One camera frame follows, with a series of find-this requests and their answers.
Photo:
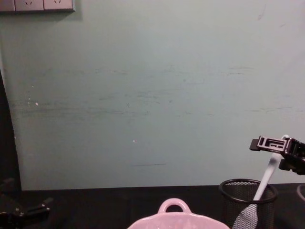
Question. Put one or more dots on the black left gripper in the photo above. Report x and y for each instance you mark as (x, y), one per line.
(13, 219)

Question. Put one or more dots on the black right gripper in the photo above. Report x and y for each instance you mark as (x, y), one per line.
(297, 151)

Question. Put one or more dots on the white plastic spoon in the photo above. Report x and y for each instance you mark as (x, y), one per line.
(265, 176)

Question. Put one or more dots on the dark round rimmed container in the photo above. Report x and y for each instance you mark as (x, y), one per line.
(300, 192)

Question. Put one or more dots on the black hanging cloth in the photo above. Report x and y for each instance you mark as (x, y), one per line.
(8, 143)

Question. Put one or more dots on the black mesh pen holder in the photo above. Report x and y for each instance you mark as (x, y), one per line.
(228, 205)

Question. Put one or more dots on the black table cloth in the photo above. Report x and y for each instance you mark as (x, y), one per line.
(107, 207)

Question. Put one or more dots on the grey wall socket panel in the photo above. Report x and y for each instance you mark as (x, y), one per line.
(35, 5)

